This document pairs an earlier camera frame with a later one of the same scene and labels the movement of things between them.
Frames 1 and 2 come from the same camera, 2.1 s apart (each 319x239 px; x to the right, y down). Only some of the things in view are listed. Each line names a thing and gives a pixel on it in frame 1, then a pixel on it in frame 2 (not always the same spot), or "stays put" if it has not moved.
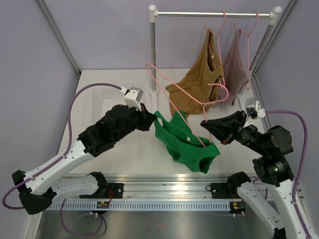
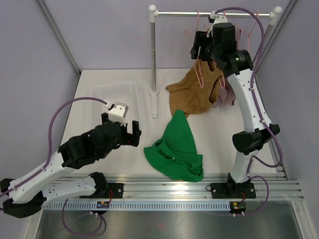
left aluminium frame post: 66,49 stays put
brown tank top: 199,90 stays put
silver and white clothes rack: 274,16 stays put
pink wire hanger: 191,95 → 202,86
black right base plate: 224,190 stays put
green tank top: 183,145 → 175,154
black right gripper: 227,128 → 200,40
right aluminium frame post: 274,36 stays put
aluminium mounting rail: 160,188 stays put
